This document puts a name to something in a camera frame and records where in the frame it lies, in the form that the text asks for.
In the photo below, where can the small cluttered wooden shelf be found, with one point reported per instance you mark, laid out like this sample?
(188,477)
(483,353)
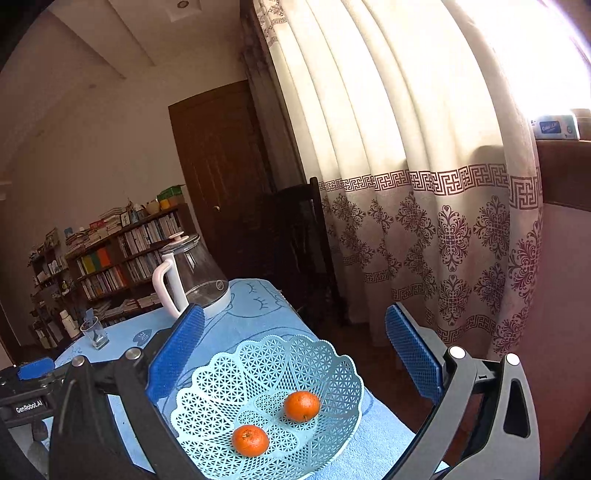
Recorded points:
(48,286)

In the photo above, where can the brown wooden door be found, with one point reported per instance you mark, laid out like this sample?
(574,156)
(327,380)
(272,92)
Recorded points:
(217,175)

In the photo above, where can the white thermos bottle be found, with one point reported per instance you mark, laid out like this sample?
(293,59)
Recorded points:
(67,323)

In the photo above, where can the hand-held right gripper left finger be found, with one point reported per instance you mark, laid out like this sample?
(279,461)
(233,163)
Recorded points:
(178,355)

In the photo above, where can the white patterned curtain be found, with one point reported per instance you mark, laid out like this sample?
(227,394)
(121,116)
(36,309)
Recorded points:
(392,138)

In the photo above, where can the orange mandarin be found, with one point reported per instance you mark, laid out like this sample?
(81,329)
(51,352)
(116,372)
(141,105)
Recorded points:
(301,405)
(250,441)

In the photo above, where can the clear drinking glass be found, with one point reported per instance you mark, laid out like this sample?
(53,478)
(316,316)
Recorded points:
(95,334)

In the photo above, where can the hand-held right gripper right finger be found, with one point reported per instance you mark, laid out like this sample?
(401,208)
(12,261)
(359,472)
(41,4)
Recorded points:
(413,357)

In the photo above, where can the green and yellow boxes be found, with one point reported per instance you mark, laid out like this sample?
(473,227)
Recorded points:
(171,196)

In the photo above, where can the light blue lattice basket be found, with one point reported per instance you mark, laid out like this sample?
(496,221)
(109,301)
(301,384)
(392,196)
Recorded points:
(277,364)

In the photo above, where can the dark wooden chair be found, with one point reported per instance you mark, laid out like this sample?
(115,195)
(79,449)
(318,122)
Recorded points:
(300,244)

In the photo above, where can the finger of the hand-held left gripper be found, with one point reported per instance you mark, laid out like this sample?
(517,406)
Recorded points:
(36,369)
(27,408)

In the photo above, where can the round ceiling light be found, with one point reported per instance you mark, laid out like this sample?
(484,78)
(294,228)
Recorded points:
(183,4)

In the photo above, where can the wooden bookshelf with books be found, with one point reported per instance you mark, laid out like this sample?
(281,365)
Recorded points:
(129,258)

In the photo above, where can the blue paper slip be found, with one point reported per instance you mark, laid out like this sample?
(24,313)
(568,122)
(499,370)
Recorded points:
(87,316)

